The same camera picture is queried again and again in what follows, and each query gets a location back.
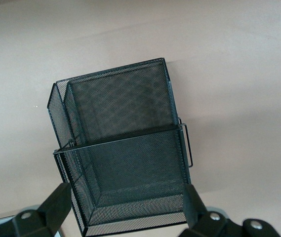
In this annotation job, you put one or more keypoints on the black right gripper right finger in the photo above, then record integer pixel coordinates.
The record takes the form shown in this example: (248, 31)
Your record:
(197, 217)

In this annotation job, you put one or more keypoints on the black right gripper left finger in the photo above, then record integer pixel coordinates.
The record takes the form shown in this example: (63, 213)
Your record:
(53, 212)

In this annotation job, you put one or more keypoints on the black mesh two-tier organizer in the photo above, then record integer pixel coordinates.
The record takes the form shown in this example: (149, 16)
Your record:
(120, 103)

